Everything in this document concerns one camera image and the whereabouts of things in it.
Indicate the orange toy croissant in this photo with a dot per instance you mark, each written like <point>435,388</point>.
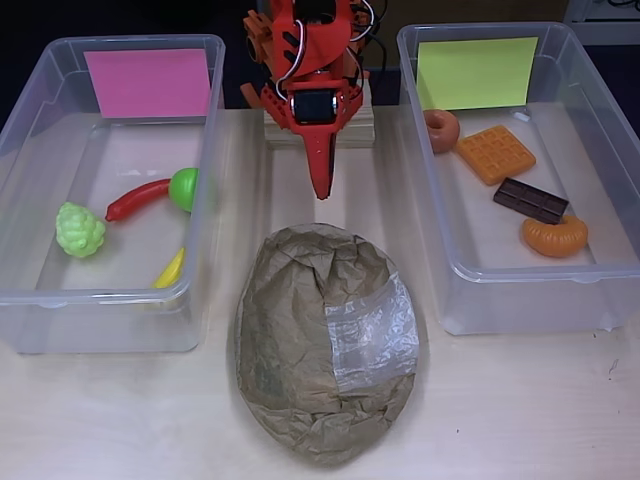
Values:
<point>555,239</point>

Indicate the clear plastic bag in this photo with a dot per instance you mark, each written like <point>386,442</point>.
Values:
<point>372,340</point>

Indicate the crumpled brown paper bag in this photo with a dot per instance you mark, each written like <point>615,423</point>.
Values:
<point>290,350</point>

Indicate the white furniture frame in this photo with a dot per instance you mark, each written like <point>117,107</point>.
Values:
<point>600,10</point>

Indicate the red robot arm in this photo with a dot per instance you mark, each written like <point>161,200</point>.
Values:
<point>310,45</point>

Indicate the pink sticky note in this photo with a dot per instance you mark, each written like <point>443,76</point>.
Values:
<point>147,82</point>

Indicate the brown toy chocolate bar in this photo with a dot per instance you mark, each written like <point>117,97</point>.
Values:
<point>530,200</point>

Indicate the red toy chili pepper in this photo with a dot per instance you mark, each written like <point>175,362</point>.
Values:
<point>135,200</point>

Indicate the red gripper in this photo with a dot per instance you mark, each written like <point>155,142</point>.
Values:
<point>311,108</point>

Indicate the wooden base block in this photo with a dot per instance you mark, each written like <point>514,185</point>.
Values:
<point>355,132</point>

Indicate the yellow toy bananas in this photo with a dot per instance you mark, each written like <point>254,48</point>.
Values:
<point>170,272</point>

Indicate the orange toy waffle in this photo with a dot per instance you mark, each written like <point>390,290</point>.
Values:
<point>495,155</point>

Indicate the orange printed clamp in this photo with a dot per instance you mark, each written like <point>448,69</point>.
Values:
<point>257,40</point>

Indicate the green toy apple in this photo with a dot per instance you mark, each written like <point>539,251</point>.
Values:
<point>182,189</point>

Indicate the light green toy grapes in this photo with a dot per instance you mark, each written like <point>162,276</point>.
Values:
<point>80,232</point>

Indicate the brown toy donut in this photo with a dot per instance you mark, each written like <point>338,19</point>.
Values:
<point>442,130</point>

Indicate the yellow sticky note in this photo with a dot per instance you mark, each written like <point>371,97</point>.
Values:
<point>477,75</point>

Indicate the clear plastic bin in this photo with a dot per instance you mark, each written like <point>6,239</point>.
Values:
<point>565,275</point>
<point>125,165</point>

